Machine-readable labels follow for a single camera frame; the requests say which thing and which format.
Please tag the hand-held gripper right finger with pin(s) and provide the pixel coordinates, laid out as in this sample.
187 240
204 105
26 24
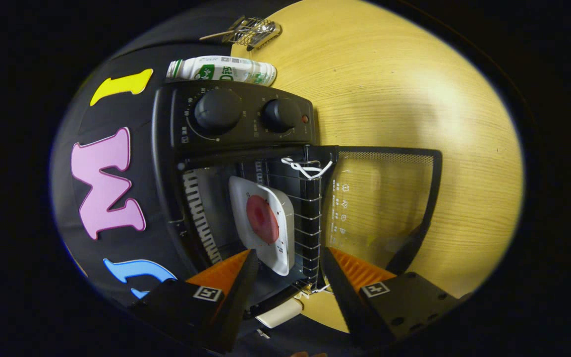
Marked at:
345 297

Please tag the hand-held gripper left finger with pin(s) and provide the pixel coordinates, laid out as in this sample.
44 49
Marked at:
238 302

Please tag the round pink meat slice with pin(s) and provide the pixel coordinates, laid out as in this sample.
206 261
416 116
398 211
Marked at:
262 219

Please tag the white square plate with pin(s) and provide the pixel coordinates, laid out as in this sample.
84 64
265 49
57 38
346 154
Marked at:
283 223

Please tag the black toaster oven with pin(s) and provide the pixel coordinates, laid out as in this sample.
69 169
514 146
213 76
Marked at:
246 134

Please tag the white pop-up toaster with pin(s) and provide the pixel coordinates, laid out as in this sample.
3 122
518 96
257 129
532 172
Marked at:
280 313

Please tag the white bottle with green label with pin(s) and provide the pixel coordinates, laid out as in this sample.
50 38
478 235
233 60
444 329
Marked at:
216 71

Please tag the wooden stick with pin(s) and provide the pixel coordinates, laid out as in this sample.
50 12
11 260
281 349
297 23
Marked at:
213 35

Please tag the clear square utensil holder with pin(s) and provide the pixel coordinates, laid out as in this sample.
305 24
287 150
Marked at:
258 32

